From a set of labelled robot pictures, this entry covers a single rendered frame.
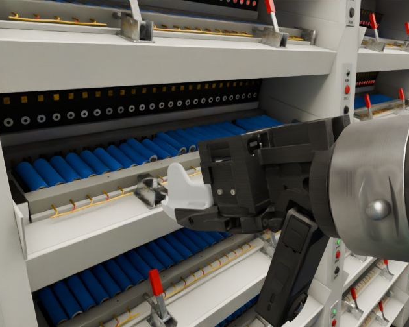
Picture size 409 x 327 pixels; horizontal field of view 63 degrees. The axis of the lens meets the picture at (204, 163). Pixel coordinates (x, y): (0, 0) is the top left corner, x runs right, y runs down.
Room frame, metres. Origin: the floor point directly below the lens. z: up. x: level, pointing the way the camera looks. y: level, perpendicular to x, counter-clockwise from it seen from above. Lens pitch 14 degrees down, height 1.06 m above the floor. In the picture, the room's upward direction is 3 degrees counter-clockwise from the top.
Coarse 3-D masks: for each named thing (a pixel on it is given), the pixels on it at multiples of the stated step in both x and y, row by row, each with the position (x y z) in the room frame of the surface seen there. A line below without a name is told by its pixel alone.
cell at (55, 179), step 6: (36, 162) 0.42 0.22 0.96; (42, 162) 0.42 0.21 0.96; (36, 168) 0.41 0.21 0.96; (42, 168) 0.41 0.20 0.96; (48, 168) 0.40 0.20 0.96; (42, 174) 0.40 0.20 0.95; (48, 174) 0.39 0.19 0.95; (54, 174) 0.39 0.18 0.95; (48, 180) 0.39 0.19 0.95; (54, 180) 0.38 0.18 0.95; (60, 180) 0.38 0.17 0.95
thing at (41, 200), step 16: (160, 160) 0.46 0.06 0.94; (176, 160) 0.47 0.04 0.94; (192, 160) 0.48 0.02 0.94; (96, 176) 0.40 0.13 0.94; (112, 176) 0.40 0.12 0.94; (128, 176) 0.41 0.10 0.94; (160, 176) 0.44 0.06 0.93; (32, 192) 0.35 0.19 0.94; (48, 192) 0.35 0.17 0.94; (64, 192) 0.35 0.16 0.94; (80, 192) 0.37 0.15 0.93; (96, 192) 0.38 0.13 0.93; (32, 208) 0.33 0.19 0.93; (48, 208) 0.35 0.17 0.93; (80, 208) 0.35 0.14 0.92
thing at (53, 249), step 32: (64, 128) 0.48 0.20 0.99; (96, 128) 0.52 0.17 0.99; (32, 224) 0.33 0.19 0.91; (64, 224) 0.34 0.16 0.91; (96, 224) 0.34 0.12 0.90; (128, 224) 0.35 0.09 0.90; (160, 224) 0.39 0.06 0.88; (32, 256) 0.29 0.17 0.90; (64, 256) 0.31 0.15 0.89; (96, 256) 0.34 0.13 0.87; (32, 288) 0.29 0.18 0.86
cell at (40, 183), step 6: (24, 162) 0.41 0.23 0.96; (18, 168) 0.40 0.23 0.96; (24, 168) 0.40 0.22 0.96; (30, 168) 0.40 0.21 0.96; (18, 174) 0.40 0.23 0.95; (24, 174) 0.39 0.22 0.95; (30, 174) 0.39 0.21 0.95; (36, 174) 0.39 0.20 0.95; (24, 180) 0.38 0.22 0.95; (30, 180) 0.38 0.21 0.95; (36, 180) 0.37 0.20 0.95; (42, 180) 0.38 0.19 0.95; (30, 186) 0.37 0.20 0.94; (36, 186) 0.37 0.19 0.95; (42, 186) 0.37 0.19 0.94; (48, 186) 0.37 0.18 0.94
